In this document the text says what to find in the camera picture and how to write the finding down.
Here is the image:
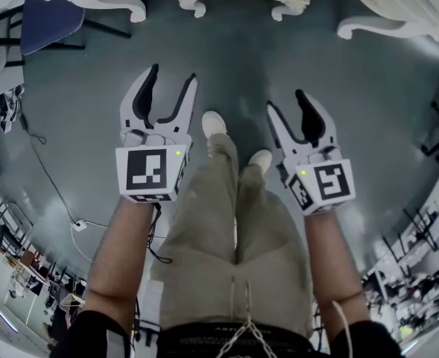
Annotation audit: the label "white machine with cables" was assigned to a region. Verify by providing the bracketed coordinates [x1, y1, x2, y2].
[0, 83, 27, 134]

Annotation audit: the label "beige trousers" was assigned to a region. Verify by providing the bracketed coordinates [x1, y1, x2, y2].
[149, 132, 314, 332]

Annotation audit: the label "white mesh basket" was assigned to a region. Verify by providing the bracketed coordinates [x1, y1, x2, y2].
[60, 292, 85, 310]

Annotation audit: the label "white right shoe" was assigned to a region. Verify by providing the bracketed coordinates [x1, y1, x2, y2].
[247, 148, 274, 178]

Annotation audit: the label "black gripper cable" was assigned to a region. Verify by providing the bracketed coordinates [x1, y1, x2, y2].
[129, 202, 174, 345]

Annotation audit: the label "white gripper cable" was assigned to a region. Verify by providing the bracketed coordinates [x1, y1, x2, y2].
[332, 299, 355, 358]

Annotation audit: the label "blue cloth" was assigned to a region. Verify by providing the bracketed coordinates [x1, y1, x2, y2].
[19, 0, 86, 57]

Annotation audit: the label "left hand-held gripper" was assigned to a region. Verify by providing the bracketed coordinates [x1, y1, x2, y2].
[115, 64, 199, 204]

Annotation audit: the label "person's left forearm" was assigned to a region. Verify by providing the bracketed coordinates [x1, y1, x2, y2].
[83, 195, 157, 328]

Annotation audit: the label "black floor cable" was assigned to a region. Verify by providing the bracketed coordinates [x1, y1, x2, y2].
[19, 113, 79, 225]

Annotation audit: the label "person's right forearm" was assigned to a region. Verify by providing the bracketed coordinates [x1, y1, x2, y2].
[303, 206, 372, 328]

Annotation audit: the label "black shirt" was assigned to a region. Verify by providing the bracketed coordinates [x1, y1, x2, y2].
[49, 310, 416, 358]

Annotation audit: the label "white carved furniture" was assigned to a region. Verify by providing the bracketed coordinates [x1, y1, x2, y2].
[2, 0, 439, 45]

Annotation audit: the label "metal rack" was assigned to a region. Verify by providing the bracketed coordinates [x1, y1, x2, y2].
[0, 183, 34, 257]

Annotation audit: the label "white left shoe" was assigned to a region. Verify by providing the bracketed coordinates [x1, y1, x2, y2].
[200, 110, 229, 140]

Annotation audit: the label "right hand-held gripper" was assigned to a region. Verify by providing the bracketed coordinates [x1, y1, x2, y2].
[265, 89, 356, 216]

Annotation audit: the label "white shoe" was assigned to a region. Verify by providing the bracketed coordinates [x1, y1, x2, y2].
[247, 148, 274, 178]
[200, 110, 229, 140]

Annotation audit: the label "silver chain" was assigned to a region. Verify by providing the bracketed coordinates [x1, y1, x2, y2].
[218, 318, 280, 358]

